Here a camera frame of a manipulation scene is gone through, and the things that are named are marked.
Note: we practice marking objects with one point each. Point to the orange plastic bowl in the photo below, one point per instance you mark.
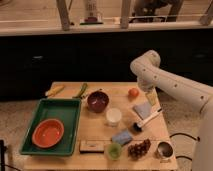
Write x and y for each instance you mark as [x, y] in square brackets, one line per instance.
[48, 133]

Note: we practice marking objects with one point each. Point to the bunch of dark grapes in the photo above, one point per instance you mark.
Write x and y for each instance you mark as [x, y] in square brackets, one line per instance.
[137, 151]

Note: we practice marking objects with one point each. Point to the metal cup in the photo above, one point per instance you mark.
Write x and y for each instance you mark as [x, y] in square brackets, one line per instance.
[164, 150]

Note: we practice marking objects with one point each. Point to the blue sponge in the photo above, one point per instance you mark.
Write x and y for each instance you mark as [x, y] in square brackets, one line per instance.
[122, 138]

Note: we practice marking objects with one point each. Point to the green vegetable toy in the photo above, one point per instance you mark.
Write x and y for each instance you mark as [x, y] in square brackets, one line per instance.
[82, 91]

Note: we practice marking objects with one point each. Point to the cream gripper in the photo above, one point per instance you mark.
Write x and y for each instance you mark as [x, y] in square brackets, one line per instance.
[151, 97]

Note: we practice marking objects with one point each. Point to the green plastic cup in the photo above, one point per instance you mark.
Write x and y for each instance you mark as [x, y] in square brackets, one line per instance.
[113, 151]

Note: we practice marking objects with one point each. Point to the grey folded cloth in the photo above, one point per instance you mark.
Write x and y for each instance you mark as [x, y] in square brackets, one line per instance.
[143, 110]

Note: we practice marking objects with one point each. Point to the white paper cup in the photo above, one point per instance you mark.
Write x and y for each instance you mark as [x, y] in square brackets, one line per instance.
[113, 116]

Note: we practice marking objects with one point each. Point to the wooden table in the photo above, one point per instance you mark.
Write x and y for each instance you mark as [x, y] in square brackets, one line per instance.
[93, 127]

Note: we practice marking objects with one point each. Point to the green plastic tray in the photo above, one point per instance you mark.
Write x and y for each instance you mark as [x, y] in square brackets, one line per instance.
[68, 112]

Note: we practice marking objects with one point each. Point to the wooden block eraser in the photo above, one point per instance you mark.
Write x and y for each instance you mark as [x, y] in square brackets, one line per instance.
[91, 147]

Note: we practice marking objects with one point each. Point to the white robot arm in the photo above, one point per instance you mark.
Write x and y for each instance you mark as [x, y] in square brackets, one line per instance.
[198, 95]

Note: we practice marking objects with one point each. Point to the white handled black brush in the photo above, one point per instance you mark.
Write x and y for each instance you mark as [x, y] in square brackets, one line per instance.
[137, 126]

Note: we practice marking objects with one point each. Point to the dark red bowl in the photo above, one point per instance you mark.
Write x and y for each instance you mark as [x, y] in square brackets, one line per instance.
[97, 101]

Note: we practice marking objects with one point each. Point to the small orange apple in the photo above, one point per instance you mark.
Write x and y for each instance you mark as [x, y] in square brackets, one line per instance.
[133, 92]

